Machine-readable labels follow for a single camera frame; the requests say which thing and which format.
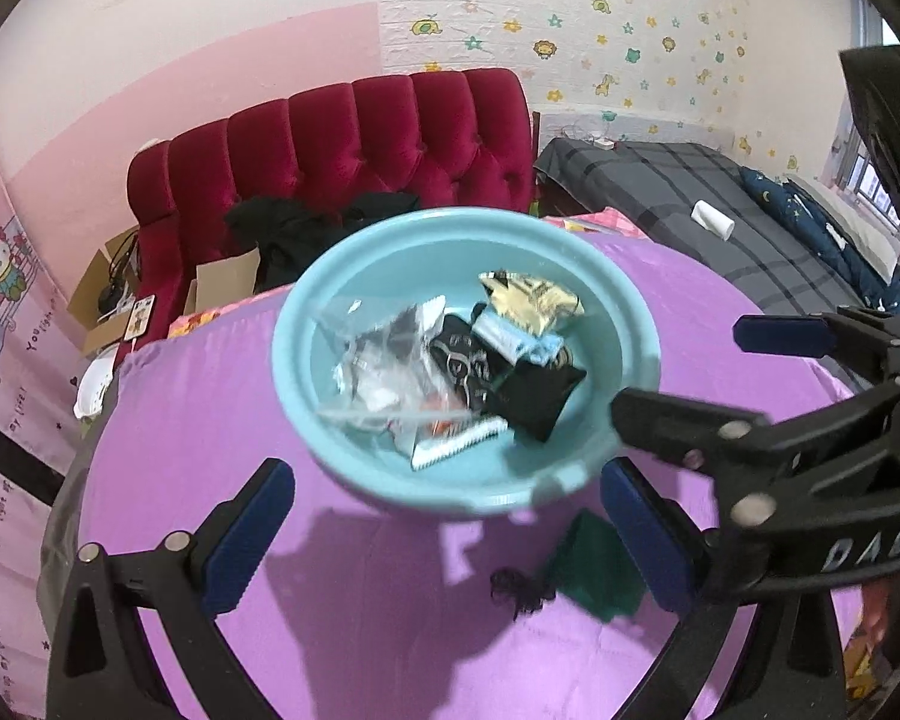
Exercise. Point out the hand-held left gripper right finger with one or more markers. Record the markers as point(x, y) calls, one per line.
point(645, 540)

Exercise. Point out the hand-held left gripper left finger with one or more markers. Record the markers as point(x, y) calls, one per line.
point(251, 532)

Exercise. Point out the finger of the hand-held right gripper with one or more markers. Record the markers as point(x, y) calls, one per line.
point(784, 334)
point(682, 420)

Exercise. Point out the gold snack packet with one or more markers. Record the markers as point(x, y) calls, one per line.
point(532, 300)

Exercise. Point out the light blue small packet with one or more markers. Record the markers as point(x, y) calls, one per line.
point(502, 334)

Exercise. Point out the white snack packet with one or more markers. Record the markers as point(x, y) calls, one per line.
point(439, 450)

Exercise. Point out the clear plastic zip bag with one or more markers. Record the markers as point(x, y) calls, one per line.
point(379, 360)

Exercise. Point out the black patterned pouch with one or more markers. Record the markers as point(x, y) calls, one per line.
point(465, 367)

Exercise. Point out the light blue plastic basin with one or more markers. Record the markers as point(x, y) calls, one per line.
point(345, 292)

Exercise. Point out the navy star blanket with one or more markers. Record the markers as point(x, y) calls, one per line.
point(810, 229)

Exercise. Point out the white roll on bed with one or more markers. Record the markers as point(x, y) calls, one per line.
point(712, 219)

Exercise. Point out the window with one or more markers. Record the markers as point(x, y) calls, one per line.
point(866, 181)

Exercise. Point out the grey plaid bed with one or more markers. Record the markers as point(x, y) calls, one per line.
point(645, 172)

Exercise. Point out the white plastic bag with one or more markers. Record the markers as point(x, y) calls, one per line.
point(94, 386)

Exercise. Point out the small printed box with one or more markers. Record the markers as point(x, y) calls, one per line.
point(139, 317)

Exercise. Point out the cardboard box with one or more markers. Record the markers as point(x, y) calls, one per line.
point(221, 281)
point(94, 285)

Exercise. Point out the black clothes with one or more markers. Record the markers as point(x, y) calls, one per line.
point(285, 232)

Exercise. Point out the pink cartoon curtain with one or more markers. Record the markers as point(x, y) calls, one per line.
point(7, 315)

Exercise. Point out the red tufted sofa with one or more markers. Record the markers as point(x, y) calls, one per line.
point(345, 142)

